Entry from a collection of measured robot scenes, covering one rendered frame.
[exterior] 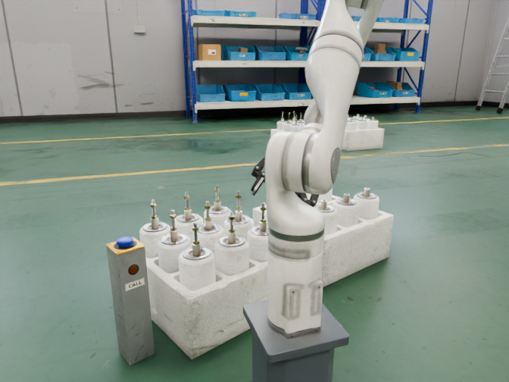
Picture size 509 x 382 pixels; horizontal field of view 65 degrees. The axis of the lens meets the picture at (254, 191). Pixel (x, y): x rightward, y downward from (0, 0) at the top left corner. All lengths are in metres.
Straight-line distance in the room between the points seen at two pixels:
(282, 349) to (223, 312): 0.46
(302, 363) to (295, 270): 0.16
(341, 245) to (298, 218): 0.81
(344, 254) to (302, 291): 0.80
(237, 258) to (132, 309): 0.30
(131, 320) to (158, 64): 5.23
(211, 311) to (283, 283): 0.46
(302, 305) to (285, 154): 0.25
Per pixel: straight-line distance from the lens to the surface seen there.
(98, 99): 6.07
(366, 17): 0.89
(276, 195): 0.61
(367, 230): 1.51
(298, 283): 0.65
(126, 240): 1.00
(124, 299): 1.04
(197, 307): 1.05
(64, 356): 1.23
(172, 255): 1.14
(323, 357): 0.73
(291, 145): 0.59
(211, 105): 5.44
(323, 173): 0.57
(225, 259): 1.11
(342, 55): 0.69
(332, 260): 1.41
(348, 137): 3.62
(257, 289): 1.17
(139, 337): 1.11
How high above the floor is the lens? 0.73
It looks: 18 degrees down
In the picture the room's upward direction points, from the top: straight up
